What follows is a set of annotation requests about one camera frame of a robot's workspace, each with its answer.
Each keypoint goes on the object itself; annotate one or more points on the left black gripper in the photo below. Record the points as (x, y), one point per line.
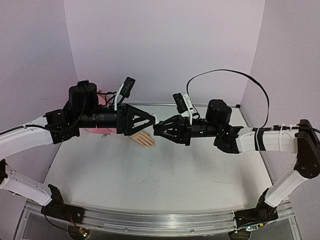
(127, 112)

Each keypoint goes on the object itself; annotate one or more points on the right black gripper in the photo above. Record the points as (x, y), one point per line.
(186, 130)

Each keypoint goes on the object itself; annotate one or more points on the white nail polish cap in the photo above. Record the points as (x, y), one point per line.
(156, 119)

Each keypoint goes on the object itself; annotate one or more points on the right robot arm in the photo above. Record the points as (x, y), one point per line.
(300, 139)

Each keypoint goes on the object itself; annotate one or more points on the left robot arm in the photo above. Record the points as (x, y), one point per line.
(81, 111)

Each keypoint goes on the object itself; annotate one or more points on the mannequin hand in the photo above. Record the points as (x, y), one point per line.
(144, 139)

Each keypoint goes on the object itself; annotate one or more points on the pink hoodie sleeve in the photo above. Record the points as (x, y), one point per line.
(106, 131)

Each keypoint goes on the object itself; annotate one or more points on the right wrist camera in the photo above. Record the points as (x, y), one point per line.
(185, 107)

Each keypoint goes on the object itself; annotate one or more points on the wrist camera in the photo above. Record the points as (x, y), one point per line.
(124, 91)
(185, 107)

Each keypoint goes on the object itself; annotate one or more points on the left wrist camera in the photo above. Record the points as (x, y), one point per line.
(124, 91)

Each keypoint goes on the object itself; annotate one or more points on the aluminium front rail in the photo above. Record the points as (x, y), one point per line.
(64, 222)

